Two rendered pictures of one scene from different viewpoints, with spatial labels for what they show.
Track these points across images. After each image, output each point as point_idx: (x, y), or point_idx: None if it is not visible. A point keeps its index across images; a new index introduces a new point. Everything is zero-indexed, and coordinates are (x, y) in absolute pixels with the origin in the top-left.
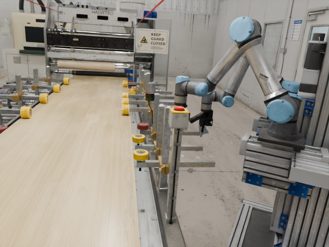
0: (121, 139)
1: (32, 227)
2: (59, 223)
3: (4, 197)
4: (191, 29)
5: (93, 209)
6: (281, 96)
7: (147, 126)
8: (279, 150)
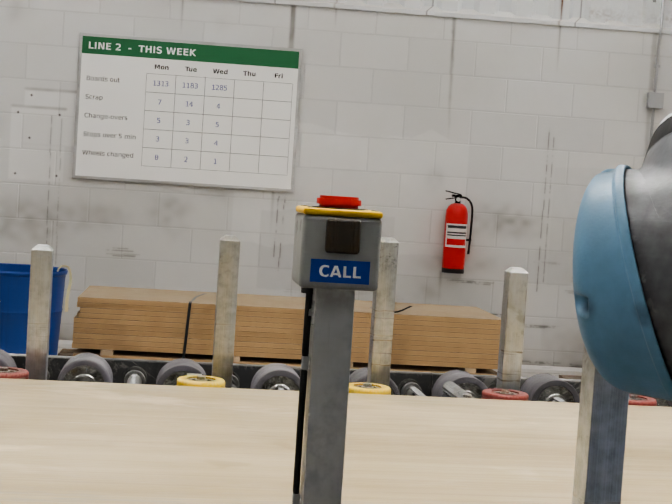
0: None
1: (47, 436)
2: (53, 449)
3: (185, 419)
4: None
5: (110, 470)
6: (654, 142)
7: None
8: None
